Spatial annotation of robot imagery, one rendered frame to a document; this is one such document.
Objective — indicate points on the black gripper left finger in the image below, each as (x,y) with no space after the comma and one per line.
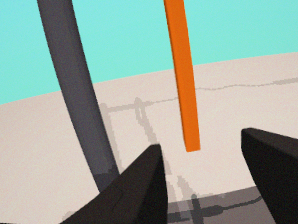
(138,195)

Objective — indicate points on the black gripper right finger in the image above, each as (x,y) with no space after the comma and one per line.
(272,160)

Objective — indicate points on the orange handle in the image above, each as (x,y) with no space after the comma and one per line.
(183,71)

